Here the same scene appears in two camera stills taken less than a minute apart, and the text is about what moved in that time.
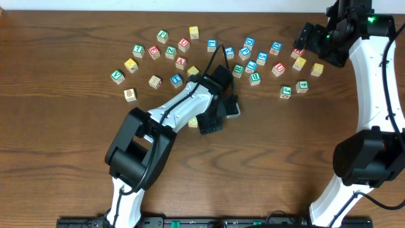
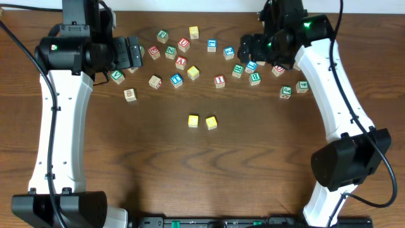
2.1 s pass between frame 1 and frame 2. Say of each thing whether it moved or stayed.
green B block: stayed
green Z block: stayed
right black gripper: moved
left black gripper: moved
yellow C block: stayed
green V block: stayed
